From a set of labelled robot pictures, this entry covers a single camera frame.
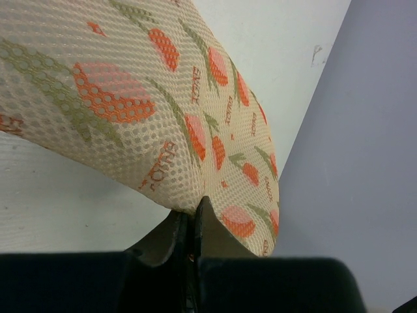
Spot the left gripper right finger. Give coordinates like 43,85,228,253
190,196,257,312

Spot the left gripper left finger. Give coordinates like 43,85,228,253
123,211,188,312

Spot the floral mesh laundry bag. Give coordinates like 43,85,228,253
1,1,279,256

